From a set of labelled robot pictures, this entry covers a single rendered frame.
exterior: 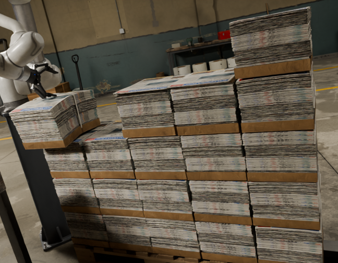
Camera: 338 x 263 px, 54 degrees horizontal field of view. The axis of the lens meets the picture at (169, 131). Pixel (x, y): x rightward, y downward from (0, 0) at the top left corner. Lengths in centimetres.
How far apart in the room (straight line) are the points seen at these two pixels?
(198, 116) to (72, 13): 758
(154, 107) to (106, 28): 711
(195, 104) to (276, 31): 44
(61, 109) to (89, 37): 697
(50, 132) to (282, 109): 116
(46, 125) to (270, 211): 119
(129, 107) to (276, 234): 90
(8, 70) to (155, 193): 93
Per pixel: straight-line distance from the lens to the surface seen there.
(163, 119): 156
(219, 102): 145
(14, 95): 236
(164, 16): 833
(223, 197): 162
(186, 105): 149
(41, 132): 189
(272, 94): 139
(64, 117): 185
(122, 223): 198
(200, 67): 775
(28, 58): 171
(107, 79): 872
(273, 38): 136
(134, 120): 163
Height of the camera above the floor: 130
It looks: 17 degrees down
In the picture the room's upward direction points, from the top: 11 degrees counter-clockwise
